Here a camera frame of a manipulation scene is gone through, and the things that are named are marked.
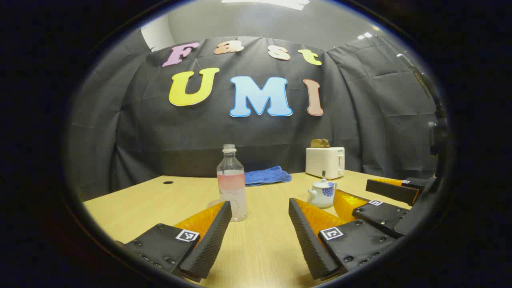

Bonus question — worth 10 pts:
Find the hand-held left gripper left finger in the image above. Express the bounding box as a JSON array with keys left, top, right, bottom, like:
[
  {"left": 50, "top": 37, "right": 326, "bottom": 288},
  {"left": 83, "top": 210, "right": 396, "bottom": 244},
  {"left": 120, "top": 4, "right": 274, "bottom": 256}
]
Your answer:
[{"left": 116, "top": 201, "right": 232, "bottom": 282}]

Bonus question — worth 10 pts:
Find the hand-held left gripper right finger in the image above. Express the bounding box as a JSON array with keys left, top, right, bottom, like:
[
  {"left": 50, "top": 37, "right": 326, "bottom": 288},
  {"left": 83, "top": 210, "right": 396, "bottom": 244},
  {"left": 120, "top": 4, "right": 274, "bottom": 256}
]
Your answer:
[{"left": 289, "top": 198, "right": 396, "bottom": 280}]

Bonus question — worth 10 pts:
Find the clear water bottle pink label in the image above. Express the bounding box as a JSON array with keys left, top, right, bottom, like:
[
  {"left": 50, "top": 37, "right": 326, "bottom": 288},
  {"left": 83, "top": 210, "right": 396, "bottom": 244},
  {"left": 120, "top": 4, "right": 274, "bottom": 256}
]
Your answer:
[{"left": 216, "top": 144, "right": 248, "bottom": 222}]

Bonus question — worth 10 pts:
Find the white toaster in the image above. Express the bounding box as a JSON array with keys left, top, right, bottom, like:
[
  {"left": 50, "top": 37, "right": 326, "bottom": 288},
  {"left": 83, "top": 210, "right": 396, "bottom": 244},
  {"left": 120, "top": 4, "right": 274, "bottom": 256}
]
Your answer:
[{"left": 306, "top": 146, "right": 345, "bottom": 180}]

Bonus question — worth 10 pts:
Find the blue towel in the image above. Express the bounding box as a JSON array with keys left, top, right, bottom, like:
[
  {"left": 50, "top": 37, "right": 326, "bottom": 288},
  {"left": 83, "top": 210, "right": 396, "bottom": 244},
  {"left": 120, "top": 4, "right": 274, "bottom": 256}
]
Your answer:
[{"left": 245, "top": 166, "right": 292, "bottom": 187}]

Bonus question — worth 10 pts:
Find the black backdrop cloth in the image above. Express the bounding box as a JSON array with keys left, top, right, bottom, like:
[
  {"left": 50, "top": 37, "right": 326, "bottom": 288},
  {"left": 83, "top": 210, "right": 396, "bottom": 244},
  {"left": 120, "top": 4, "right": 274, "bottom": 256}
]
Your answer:
[{"left": 66, "top": 28, "right": 440, "bottom": 200}]

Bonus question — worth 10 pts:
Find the large ceiling light panel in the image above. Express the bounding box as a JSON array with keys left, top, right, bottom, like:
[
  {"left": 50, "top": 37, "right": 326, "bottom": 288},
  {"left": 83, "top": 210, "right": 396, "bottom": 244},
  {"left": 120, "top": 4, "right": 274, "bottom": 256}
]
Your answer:
[{"left": 221, "top": 0, "right": 310, "bottom": 11}]

